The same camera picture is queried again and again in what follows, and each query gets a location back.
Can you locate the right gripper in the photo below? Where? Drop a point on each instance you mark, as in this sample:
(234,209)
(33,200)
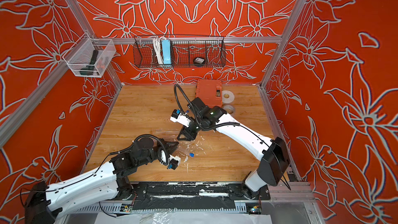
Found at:
(188,137)

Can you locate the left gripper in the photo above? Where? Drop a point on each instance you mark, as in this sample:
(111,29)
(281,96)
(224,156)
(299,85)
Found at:
(168,149)

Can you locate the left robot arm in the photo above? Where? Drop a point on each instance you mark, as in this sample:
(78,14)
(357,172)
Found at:
(110,181)

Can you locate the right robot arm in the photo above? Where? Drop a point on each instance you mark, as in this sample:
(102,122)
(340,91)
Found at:
(272,153)

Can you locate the glass test tube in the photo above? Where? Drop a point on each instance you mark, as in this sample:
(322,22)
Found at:
(167,131)

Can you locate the clear tape roll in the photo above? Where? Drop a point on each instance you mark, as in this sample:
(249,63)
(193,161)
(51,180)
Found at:
(229,108)

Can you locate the orange tool case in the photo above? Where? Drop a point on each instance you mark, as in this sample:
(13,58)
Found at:
(209,91)

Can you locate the white tape roll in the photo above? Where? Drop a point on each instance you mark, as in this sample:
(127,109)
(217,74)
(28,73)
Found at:
(227,96)

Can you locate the small black device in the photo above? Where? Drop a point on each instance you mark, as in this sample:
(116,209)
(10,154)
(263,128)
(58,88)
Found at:
(199,61)

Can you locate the light blue box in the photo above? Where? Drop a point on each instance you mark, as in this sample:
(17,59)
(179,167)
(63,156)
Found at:
(166,49)

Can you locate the dark green tool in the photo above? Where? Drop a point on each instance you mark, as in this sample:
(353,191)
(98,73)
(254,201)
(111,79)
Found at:
(88,70)

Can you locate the clear acrylic box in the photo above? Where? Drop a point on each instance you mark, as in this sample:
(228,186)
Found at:
(79,55)

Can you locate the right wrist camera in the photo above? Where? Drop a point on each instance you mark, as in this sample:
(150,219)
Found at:
(178,116)

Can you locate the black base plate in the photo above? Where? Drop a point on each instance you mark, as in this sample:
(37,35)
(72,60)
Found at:
(187,196)

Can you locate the black wire basket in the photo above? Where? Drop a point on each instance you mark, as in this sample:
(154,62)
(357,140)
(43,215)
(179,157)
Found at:
(147,51)

